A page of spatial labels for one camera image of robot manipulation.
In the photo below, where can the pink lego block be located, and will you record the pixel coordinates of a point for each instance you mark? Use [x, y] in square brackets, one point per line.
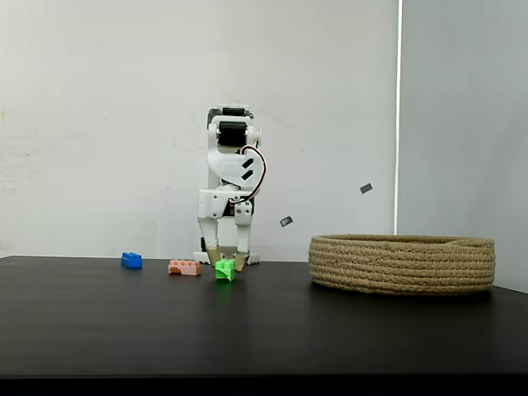
[187, 269]

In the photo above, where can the green lego block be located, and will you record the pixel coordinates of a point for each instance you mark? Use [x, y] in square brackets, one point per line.
[224, 271]

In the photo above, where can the blue lego block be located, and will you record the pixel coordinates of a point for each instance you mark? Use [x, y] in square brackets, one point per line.
[131, 260]

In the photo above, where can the grey tape piece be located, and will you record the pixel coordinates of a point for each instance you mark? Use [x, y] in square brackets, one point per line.
[286, 220]
[366, 188]

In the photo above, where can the white vertical wall trim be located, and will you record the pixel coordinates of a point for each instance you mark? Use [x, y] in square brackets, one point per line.
[398, 123]

